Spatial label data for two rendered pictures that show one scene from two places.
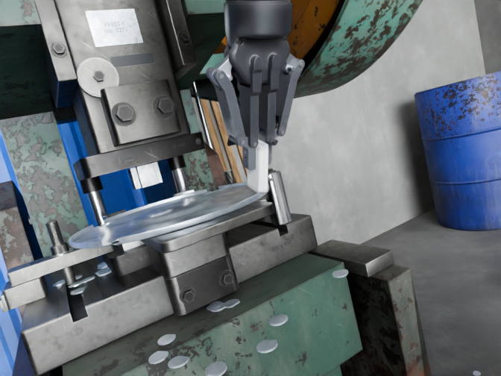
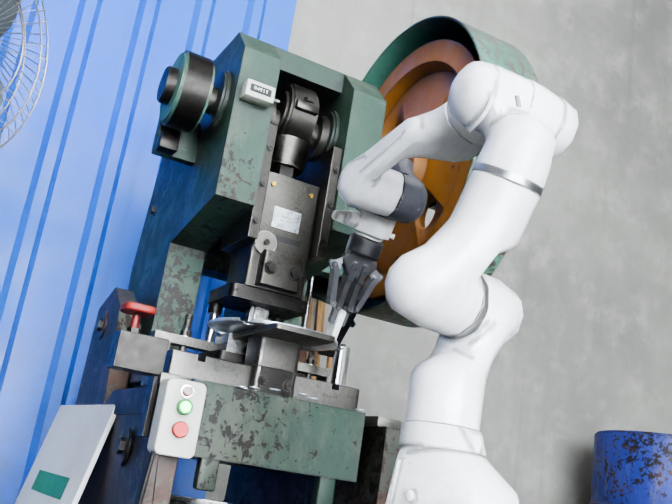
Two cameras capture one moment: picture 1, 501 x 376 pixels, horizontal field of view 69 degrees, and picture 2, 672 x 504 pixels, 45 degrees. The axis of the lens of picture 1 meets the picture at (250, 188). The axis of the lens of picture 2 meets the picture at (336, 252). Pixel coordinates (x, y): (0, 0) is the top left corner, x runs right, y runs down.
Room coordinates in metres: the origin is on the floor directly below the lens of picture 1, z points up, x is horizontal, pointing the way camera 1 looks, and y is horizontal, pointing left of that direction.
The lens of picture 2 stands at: (-1.26, -0.05, 0.48)
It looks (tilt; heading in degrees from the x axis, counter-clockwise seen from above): 16 degrees up; 2
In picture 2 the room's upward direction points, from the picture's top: 9 degrees clockwise
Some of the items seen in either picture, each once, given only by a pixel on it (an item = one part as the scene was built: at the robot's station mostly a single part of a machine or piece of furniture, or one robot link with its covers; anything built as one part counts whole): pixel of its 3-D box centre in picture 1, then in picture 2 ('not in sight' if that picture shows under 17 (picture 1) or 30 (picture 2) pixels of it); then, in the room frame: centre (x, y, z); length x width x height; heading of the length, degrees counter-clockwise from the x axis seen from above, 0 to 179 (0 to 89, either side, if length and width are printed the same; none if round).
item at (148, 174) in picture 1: (145, 175); (257, 316); (0.64, 0.17, 0.84); 0.05 x 0.03 x 0.04; 118
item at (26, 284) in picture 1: (55, 254); (181, 336); (0.57, 0.33, 0.76); 0.17 x 0.06 x 0.10; 118
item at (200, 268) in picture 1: (197, 257); (277, 363); (0.50, 0.09, 0.72); 0.25 x 0.14 x 0.14; 28
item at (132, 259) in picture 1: (162, 239); (246, 366); (0.66, 0.18, 0.72); 0.20 x 0.16 x 0.03; 118
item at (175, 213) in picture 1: (174, 210); (273, 335); (0.54, 0.12, 0.78); 0.29 x 0.29 x 0.01
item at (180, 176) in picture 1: (182, 183); not in sight; (0.75, 0.13, 0.81); 0.02 x 0.02 x 0.14
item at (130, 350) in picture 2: not in sight; (132, 380); (0.30, 0.34, 0.62); 0.10 x 0.06 x 0.20; 118
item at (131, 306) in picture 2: not in sight; (134, 324); (0.30, 0.36, 0.72); 0.07 x 0.06 x 0.08; 28
